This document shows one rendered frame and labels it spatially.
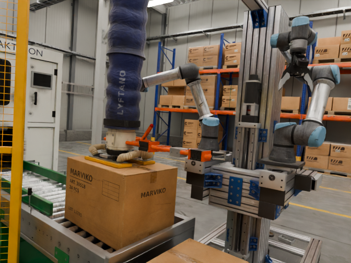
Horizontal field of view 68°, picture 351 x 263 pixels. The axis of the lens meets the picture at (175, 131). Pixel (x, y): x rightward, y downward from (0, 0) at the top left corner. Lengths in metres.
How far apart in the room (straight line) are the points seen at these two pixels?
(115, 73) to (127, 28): 0.26
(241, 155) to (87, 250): 1.09
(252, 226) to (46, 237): 1.30
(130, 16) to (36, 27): 9.60
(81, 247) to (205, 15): 11.02
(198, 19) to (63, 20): 5.37
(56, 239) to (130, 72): 1.02
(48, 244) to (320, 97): 1.76
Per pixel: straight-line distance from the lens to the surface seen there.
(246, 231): 1.94
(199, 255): 1.51
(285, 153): 1.64
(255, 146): 1.80
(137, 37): 1.63
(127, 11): 1.66
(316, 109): 1.68
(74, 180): 1.77
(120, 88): 1.59
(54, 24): 11.54
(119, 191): 1.39
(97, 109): 4.57
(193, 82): 1.96
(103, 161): 1.59
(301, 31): 1.43
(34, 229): 1.91
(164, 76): 1.86
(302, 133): 1.60
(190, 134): 9.68
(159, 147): 1.40
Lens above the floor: 1.25
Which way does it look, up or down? 3 degrees down
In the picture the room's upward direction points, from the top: 4 degrees clockwise
